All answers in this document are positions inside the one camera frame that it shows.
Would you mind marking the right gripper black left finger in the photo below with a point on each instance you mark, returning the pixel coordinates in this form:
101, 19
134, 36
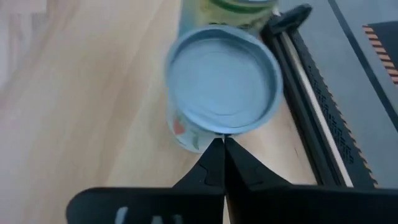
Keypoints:
186, 205

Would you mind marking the black orange-striped floor mat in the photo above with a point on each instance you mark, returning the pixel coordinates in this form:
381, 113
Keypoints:
388, 37

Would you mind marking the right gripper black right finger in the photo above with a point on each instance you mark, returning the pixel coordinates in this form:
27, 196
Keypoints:
280, 205

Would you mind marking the red white labelled can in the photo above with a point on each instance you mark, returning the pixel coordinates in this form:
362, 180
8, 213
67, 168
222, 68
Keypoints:
224, 84

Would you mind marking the black rail bracket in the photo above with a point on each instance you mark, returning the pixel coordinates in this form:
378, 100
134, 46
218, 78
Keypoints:
289, 18

